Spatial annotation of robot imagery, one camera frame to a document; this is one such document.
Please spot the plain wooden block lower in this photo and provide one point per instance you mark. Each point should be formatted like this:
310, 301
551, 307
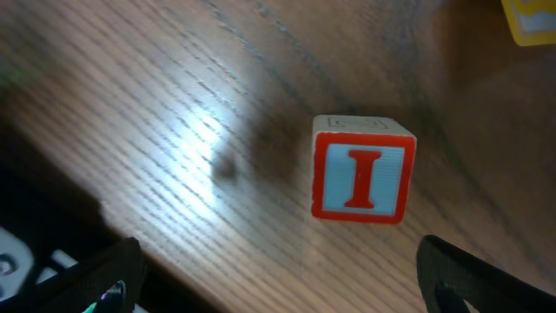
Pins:
531, 22

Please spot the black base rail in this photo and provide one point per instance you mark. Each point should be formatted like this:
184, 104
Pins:
45, 230

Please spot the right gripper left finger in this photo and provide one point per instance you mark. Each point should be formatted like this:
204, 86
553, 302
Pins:
110, 281

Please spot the red letter I block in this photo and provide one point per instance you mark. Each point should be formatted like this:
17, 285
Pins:
361, 169

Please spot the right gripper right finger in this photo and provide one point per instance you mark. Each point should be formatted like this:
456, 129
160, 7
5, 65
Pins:
451, 280

